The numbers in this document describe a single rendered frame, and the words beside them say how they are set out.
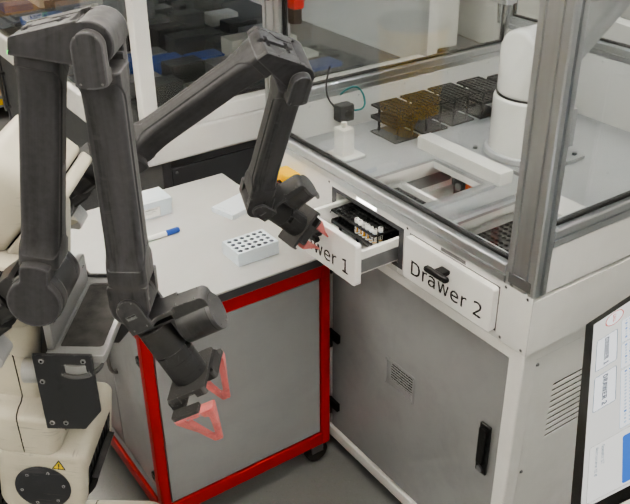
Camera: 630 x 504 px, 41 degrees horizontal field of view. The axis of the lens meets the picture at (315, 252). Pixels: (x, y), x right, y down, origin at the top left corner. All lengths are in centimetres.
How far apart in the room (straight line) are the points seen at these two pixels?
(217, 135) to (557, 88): 144
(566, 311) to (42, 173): 116
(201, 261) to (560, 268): 94
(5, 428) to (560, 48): 119
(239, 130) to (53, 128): 171
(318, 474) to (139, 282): 157
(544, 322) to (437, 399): 45
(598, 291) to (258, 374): 93
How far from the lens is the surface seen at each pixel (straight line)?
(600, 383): 149
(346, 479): 267
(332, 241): 202
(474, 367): 201
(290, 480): 266
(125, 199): 115
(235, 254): 219
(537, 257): 172
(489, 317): 185
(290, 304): 227
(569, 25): 155
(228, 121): 277
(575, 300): 189
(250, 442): 246
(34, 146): 115
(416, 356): 218
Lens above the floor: 188
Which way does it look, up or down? 30 degrees down
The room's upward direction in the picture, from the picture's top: straight up
